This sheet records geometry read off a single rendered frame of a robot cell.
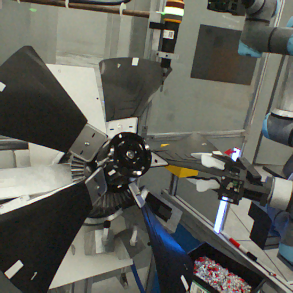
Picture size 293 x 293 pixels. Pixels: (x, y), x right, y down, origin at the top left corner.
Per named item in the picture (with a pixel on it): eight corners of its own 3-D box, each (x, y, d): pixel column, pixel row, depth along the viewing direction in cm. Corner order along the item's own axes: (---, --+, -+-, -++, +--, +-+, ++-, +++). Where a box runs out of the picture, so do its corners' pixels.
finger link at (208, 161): (190, 152, 78) (224, 170, 76) (196, 144, 83) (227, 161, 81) (185, 162, 79) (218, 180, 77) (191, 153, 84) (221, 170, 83)
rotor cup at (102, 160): (90, 198, 79) (110, 186, 68) (80, 145, 83) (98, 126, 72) (138, 190, 87) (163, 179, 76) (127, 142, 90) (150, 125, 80)
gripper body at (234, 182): (220, 173, 75) (272, 187, 71) (225, 159, 82) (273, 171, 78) (214, 199, 78) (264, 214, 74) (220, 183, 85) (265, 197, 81)
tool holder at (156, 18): (140, 54, 75) (146, 10, 72) (151, 54, 81) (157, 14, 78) (175, 59, 72) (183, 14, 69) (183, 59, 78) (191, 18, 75)
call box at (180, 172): (157, 165, 137) (160, 143, 134) (174, 163, 143) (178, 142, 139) (178, 181, 125) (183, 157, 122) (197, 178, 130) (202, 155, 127)
